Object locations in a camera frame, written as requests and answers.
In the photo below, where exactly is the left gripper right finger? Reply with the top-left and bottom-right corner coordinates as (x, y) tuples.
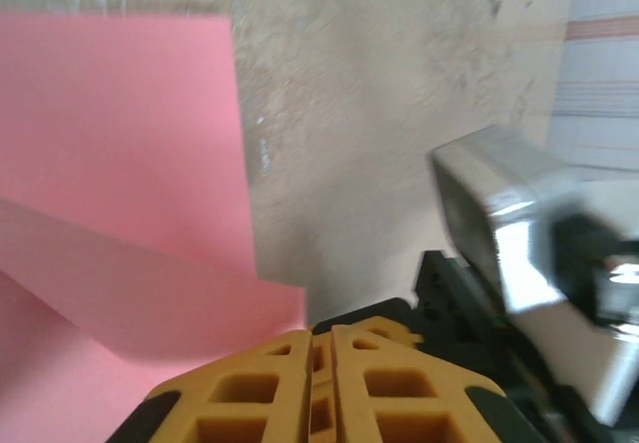
(330, 315), (511, 443)

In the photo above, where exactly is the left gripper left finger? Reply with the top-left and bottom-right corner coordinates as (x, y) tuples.
(107, 329), (315, 443)

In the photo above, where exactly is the pink paper sheet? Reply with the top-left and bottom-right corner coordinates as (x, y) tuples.
(0, 11), (309, 443)

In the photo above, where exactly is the translucent corrugated side panel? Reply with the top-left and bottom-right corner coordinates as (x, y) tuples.
(548, 0), (639, 180)

